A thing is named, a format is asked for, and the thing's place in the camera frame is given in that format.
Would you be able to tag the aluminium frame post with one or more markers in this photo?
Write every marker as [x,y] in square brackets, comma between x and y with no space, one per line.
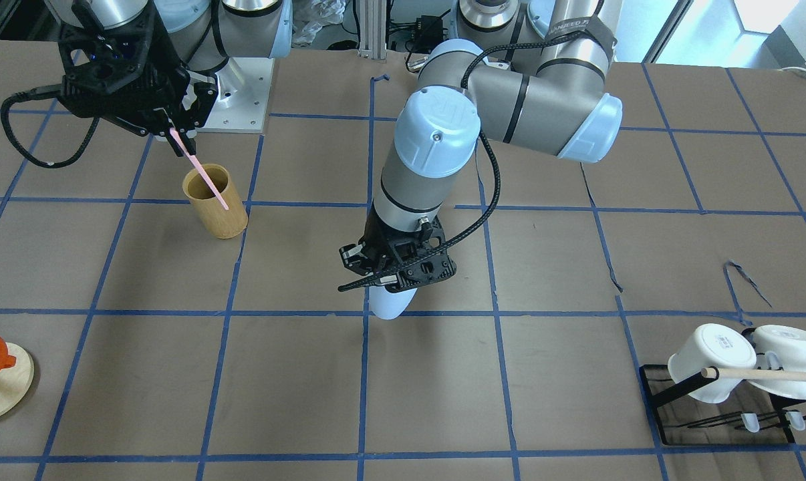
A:
[372,29]

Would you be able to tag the light blue plastic cup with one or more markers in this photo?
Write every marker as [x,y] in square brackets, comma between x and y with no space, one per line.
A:
[387,305]

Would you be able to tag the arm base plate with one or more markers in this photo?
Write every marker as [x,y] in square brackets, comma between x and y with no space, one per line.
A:
[244,88]

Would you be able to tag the black power brick background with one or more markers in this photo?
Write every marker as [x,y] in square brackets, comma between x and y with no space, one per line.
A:
[428,32]

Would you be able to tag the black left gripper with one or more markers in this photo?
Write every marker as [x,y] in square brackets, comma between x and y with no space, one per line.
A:
[376,239]

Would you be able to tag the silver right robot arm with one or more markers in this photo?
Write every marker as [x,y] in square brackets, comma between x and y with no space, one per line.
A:
[191,66]

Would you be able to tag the white mug far rack side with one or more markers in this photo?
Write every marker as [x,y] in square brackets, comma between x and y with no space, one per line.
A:
[789,346]

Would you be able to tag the silver connector plug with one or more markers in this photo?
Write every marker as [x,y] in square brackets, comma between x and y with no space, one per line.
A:
[415,65]

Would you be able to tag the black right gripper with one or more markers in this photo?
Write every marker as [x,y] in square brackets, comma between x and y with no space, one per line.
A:
[164,69]

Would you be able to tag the white mug near rack end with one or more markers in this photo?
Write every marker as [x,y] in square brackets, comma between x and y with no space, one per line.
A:
[711,345]

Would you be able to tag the wooden rack handle rod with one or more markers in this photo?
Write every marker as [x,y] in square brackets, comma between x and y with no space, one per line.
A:
[752,374]

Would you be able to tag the bamboo chopstick holder cup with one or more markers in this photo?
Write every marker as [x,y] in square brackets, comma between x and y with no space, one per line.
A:
[221,222]

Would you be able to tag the black wire mug rack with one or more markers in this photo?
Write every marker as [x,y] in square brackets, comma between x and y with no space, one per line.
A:
[700,411]

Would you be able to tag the pink chopstick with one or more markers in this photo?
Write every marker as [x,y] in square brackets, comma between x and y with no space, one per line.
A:
[175,135]

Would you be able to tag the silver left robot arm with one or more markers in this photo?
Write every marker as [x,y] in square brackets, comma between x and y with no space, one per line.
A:
[527,73]

